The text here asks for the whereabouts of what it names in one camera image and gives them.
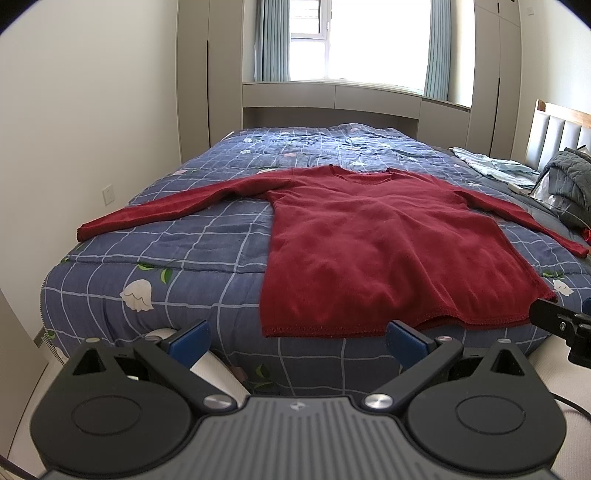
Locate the red knit sweater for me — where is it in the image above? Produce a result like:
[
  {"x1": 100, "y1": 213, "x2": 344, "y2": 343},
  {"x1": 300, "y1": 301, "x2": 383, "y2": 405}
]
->
[{"x1": 76, "y1": 164, "x2": 591, "y2": 339}]

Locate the left blue curtain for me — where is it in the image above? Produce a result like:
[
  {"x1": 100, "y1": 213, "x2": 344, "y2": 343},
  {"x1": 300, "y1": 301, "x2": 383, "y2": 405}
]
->
[{"x1": 254, "y1": 0, "x2": 290, "y2": 82}]

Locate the left beige wardrobe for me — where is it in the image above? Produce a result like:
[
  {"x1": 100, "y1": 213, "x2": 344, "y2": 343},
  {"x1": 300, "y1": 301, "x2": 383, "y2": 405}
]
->
[{"x1": 176, "y1": 0, "x2": 243, "y2": 160}]

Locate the blue curtain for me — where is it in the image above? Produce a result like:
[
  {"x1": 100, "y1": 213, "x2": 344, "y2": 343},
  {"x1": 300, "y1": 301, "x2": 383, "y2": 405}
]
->
[
  {"x1": 424, "y1": 0, "x2": 452, "y2": 101},
  {"x1": 254, "y1": 0, "x2": 290, "y2": 82}
]

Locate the beige wardrobe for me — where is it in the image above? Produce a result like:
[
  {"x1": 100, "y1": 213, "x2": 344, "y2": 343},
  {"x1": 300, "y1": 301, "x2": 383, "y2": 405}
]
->
[
  {"x1": 176, "y1": 0, "x2": 243, "y2": 160},
  {"x1": 467, "y1": 0, "x2": 522, "y2": 159}
]

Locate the beige window sill cabinet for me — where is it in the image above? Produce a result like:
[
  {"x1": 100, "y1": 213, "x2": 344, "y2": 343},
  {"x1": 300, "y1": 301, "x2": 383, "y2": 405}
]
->
[{"x1": 242, "y1": 82, "x2": 471, "y2": 148}]

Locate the light blue patterned pillow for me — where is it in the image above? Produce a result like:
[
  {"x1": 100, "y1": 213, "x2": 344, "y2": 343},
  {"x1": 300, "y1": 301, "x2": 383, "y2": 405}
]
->
[{"x1": 451, "y1": 147, "x2": 540, "y2": 190}]

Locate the grey padded headboard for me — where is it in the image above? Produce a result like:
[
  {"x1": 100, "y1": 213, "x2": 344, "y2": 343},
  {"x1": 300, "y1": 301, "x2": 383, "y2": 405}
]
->
[{"x1": 525, "y1": 99, "x2": 591, "y2": 171}]

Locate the grey quilted jacket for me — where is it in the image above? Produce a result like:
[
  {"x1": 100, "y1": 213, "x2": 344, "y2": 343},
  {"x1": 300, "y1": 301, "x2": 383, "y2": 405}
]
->
[{"x1": 532, "y1": 147, "x2": 590, "y2": 232}]

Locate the right blue curtain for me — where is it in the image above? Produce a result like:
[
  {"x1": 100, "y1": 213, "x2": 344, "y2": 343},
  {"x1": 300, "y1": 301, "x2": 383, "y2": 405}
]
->
[{"x1": 424, "y1": 0, "x2": 452, "y2": 101}]

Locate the window with white frame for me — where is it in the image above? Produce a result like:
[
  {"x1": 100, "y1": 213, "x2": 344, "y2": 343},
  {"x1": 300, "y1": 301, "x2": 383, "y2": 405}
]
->
[{"x1": 290, "y1": 0, "x2": 432, "y2": 95}]

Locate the right beige wardrobe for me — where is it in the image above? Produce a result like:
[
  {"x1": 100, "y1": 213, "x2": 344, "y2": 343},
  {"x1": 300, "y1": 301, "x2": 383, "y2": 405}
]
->
[{"x1": 467, "y1": 0, "x2": 522, "y2": 159}]

